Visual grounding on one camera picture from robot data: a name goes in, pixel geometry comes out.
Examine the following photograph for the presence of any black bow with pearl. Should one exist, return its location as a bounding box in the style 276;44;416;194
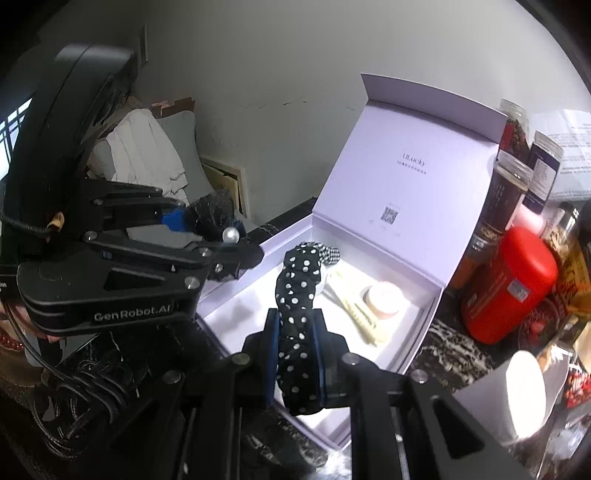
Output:
184;190;245;270

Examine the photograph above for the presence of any cream hair claw clip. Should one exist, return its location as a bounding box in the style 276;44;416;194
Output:
325;272;383;345

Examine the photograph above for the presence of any black polka dot scrunchie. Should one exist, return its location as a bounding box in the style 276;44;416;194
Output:
274;242;327;415

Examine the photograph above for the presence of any pink round compact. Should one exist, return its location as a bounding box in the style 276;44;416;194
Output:
363;281;407;319

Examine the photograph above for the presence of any black white gingham scrunchie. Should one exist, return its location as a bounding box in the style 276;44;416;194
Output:
318;245;341;267

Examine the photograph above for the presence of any person's left hand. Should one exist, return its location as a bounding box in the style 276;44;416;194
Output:
1;299;60;343

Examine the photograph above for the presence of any framed picture on floor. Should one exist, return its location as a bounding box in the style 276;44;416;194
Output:
200;156;250;218

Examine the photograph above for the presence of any white cloth on chair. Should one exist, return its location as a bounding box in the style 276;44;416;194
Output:
106;109;188;205

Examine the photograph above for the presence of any grey cushioned chair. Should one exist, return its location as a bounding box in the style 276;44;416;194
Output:
87;109;260;232

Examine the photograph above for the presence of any lavender gift box with lid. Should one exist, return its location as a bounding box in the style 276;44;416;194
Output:
197;74;506;373

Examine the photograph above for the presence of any red canister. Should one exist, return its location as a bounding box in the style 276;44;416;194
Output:
461;227;559;345

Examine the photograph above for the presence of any white paper roll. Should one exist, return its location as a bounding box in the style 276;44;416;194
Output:
454;350;571;447

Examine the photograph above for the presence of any dark spice jar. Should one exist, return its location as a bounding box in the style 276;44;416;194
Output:
449;150;533;291

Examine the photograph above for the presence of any red berry jar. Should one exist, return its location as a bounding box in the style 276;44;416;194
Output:
499;99;529;163

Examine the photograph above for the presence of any glass noodle jar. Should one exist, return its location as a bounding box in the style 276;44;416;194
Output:
542;202;580;263

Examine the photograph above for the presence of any blue label jar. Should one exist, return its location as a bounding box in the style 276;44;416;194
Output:
523;131;564;215

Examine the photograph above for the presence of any printed paper sheet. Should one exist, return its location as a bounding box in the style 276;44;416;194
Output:
550;109;590;201

